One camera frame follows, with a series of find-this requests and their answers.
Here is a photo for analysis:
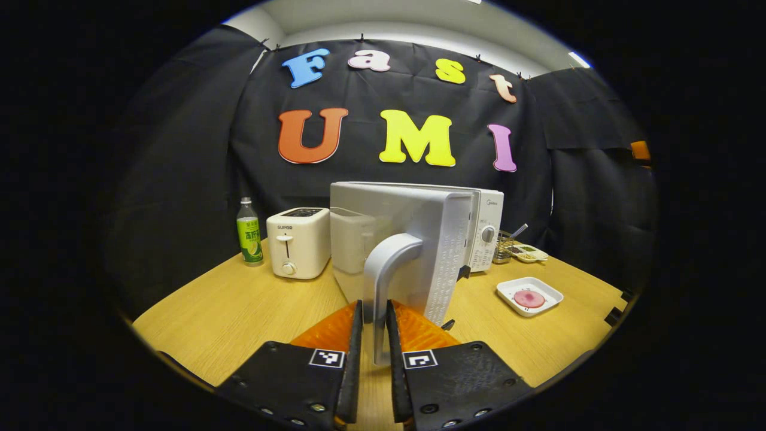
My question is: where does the white toaster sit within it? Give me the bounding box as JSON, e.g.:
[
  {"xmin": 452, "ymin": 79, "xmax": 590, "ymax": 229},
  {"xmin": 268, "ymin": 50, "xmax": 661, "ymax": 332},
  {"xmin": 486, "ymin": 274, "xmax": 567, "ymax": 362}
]
[{"xmin": 266, "ymin": 207, "xmax": 332, "ymax": 280}]

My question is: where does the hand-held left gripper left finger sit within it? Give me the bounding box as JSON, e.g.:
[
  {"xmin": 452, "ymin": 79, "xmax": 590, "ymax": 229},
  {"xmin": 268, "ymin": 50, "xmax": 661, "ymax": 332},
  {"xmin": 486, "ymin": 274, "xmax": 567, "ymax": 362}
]
[{"xmin": 214, "ymin": 299, "xmax": 364, "ymax": 431}]

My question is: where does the white divided condiment dish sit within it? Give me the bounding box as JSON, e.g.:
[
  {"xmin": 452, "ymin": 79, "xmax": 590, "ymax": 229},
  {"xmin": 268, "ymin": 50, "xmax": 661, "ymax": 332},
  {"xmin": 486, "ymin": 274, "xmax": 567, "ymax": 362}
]
[{"xmin": 512, "ymin": 244, "xmax": 549, "ymax": 264}]

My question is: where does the green label drink bottle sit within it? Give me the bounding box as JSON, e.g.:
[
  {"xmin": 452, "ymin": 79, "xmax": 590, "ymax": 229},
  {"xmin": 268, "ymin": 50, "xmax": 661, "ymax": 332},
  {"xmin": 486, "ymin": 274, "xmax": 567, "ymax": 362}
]
[{"xmin": 236, "ymin": 197, "xmax": 264, "ymax": 267}]

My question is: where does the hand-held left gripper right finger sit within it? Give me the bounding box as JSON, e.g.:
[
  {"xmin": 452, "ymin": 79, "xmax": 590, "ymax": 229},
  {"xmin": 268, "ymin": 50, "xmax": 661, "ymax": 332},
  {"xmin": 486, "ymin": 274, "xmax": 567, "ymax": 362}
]
[{"xmin": 386, "ymin": 299, "xmax": 533, "ymax": 431}]

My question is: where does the white square plate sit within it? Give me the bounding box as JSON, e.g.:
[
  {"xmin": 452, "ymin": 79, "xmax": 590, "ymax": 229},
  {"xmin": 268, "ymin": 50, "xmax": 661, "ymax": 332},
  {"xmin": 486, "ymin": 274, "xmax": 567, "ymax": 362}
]
[{"xmin": 496, "ymin": 277, "xmax": 564, "ymax": 317}]

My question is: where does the white microwave oven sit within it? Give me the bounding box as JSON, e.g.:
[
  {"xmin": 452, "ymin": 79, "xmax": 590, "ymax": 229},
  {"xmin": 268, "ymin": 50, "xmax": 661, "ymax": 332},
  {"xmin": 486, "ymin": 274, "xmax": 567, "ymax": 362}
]
[{"xmin": 330, "ymin": 181, "xmax": 504, "ymax": 367}]

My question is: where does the metal wire basket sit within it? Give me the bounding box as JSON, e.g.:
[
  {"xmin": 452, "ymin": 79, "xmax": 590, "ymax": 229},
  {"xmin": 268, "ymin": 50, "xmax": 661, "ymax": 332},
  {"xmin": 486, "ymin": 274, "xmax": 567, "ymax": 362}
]
[{"xmin": 492, "ymin": 230, "xmax": 516, "ymax": 265}]

